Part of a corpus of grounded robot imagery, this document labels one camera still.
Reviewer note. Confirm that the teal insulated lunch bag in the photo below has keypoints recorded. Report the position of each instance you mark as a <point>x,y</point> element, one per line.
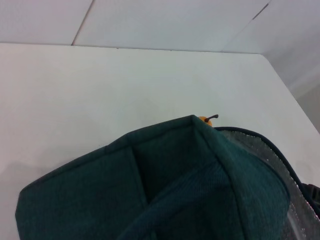
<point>175,187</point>

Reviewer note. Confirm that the orange pear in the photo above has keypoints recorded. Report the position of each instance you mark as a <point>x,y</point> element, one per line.
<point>208,122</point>

